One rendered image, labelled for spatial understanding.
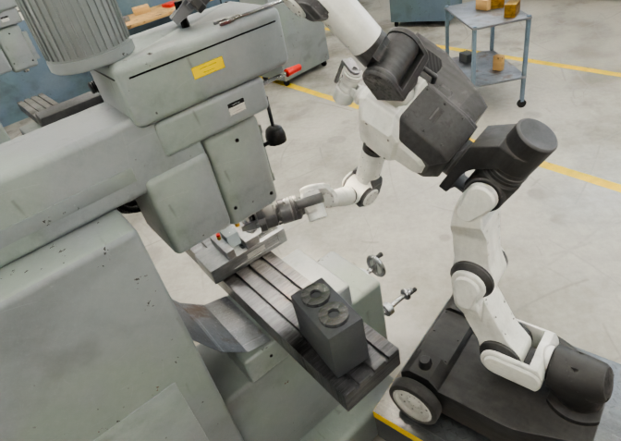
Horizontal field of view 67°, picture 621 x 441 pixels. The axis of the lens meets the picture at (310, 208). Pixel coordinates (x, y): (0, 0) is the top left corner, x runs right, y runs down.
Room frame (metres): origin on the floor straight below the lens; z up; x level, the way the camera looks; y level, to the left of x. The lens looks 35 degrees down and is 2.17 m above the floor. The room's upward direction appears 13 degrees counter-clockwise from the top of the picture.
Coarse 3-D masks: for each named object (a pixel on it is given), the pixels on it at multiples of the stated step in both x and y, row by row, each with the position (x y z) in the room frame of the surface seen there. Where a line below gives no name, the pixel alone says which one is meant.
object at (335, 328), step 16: (304, 288) 1.05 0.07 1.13; (320, 288) 1.04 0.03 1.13; (304, 304) 1.00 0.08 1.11; (320, 304) 0.98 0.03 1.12; (336, 304) 0.96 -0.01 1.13; (304, 320) 0.99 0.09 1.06; (320, 320) 0.92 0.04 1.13; (336, 320) 0.90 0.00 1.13; (352, 320) 0.90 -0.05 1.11; (304, 336) 1.03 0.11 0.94; (320, 336) 0.90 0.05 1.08; (336, 336) 0.86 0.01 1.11; (352, 336) 0.88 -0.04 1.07; (320, 352) 0.94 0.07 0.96; (336, 352) 0.86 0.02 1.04; (352, 352) 0.88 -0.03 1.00; (368, 352) 0.90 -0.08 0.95; (336, 368) 0.86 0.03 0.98; (352, 368) 0.88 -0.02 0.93
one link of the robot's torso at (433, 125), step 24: (432, 48) 1.29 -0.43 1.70; (432, 72) 1.20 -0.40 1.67; (456, 72) 1.22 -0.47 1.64; (360, 96) 1.22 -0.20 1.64; (408, 96) 1.15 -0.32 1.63; (432, 96) 1.17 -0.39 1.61; (456, 96) 1.17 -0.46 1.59; (480, 96) 1.17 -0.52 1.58; (360, 120) 1.21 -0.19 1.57; (384, 120) 1.14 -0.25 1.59; (408, 120) 1.13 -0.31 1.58; (432, 120) 1.12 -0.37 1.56; (456, 120) 1.12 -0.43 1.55; (384, 144) 1.18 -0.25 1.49; (408, 144) 1.12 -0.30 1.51; (432, 144) 1.08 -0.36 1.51; (456, 144) 1.09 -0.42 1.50; (408, 168) 1.18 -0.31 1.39; (432, 168) 1.11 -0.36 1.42
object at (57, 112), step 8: (80, 96) 1.48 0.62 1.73; (88, 96) 1.46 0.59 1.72; (96, 96) 1.45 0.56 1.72; (56, 104) 1.45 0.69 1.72; (64, 104) 1.43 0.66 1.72; (72, 104) 1.42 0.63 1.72; (80, 104) 1.42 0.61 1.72; (88, 104) 1.43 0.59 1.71; (96, 104) 1.44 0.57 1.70; (40, 112) 1.41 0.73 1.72; (48, 112) 1.40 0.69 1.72; (56, 112) 1.39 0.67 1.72; (64, 112) 1.39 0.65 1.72; (72, 112) 1.40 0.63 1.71; (40, 120) 1.36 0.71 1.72; (48, 120) 1.37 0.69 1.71; (56, 120) 1.38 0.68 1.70
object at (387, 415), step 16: (384, 400) 1.07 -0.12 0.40; (608, 400) 0.88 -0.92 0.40; (384, 416) 1.01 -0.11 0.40; (400, 416) 0.99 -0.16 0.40; (608, 416) 0.82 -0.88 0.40; (384, 432) 1.01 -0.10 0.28; (400, 432) 0.95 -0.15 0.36; (416, 432) 0.92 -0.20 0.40; (432, 432) 0.91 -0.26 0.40; (448, 432) 0.89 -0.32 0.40; (464, 432) 0.88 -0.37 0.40; (608, 432) 0.77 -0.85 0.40
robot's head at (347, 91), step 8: (344, 80) 1.34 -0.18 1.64; (352, 80) 1.32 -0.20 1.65; (336, 88) 1.36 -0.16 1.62; (344, 88) 1.34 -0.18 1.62; (352, 88) 1.33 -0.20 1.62; (360, 88) 1.32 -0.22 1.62; (336, 96) 1.36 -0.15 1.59; (344, 96) 1.34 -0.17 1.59; (352, 96) 1.33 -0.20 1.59; (344, 104) 1.35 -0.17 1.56
